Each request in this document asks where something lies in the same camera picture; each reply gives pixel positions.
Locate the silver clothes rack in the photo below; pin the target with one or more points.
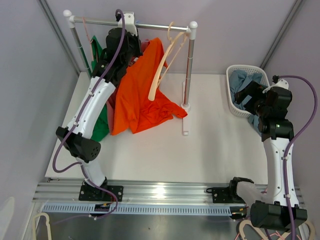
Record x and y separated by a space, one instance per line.
190 31

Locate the white slotted cable duct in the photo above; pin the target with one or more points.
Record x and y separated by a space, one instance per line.
144 209

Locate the white perforated laundry basket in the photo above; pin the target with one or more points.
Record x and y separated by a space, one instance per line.
250 69

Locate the orange t shirt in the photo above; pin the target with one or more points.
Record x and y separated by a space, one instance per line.
133 109

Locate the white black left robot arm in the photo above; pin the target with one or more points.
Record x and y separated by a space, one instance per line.
76 137

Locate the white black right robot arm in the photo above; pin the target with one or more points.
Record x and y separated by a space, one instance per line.
278 208

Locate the pink wire hanger on floor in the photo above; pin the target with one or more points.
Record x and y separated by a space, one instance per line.
281 237

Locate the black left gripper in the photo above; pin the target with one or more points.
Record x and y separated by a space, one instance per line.
136 40

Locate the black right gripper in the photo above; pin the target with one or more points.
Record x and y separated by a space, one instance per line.
252 89

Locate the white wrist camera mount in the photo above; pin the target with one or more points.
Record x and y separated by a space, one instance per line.
130 23
277 82

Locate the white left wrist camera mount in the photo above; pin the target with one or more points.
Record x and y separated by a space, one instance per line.
130 23

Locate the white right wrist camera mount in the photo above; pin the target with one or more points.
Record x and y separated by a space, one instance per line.
277 82

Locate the beige plastic hanger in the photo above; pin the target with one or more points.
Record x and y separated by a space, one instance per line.
163 66

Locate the grey blue t shirt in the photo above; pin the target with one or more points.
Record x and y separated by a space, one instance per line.
238 80

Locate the aluminium mounting rail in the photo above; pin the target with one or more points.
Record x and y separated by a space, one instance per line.
62 190

